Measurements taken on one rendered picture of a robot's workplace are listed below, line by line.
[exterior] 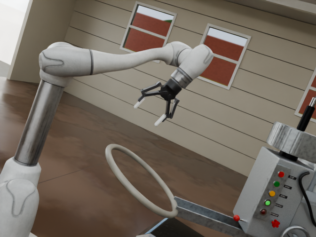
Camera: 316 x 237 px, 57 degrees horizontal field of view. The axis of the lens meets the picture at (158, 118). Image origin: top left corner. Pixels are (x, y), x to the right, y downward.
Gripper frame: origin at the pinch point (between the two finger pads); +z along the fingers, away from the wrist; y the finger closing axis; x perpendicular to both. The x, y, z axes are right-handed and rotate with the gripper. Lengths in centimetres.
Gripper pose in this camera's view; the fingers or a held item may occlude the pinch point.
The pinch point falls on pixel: (146, 115)
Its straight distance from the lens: 136.1
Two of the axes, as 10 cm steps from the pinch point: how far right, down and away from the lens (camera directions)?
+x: -2.3, -3.5, 9.1
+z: -6.8, 7.2, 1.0
